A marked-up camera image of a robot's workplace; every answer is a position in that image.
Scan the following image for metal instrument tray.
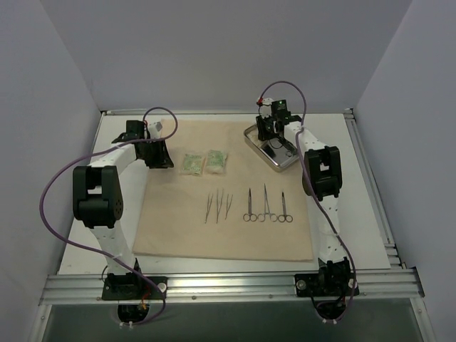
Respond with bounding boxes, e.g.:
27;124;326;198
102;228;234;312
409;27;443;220
243;125;299;172

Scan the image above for green gauze packet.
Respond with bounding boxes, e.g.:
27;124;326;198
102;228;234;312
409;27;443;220
179;152;205;176

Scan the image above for green cotton ball packet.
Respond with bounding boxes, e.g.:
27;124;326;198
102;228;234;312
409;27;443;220
204;150;227;175

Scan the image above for curved metal tweezers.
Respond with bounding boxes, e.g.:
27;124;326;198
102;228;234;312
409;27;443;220
204;193;213;223

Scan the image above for beige surgical wrap cloth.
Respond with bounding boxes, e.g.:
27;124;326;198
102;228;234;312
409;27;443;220
133;120;314;261

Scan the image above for long straight metal forceps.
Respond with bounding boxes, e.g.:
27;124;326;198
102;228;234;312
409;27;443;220
215;189;224;223

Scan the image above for metal hemostat clamp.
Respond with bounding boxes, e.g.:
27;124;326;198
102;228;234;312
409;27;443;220
258;185;277;222

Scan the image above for short metal tweezers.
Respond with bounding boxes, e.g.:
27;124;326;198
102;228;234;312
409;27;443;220
224;194;233;219

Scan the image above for surgical scissors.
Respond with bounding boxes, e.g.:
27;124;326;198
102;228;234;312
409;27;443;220
243;189;258;222

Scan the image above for small curved metal scissors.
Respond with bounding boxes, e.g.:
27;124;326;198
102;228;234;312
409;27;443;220
277;192;293;223

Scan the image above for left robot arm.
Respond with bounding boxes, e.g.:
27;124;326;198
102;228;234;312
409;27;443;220
73;120;174;299

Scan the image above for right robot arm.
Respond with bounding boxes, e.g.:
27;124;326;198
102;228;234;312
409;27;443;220
256;98;348;294

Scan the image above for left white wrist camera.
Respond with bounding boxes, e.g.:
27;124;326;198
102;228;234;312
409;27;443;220
147;121;162;140

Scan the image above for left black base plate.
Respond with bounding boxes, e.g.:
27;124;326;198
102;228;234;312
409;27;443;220
101;274;162;301

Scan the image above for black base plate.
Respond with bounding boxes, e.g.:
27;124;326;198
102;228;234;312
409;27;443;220
294;273;353;297
101;274;162;301

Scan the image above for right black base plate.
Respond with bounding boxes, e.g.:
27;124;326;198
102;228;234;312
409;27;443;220
294;273;353;297

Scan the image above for aluminium right side rail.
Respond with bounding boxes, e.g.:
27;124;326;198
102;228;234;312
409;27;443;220
343;113;406;269

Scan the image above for aluminium front rail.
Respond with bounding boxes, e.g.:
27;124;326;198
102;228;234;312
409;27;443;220
39;269;425;305

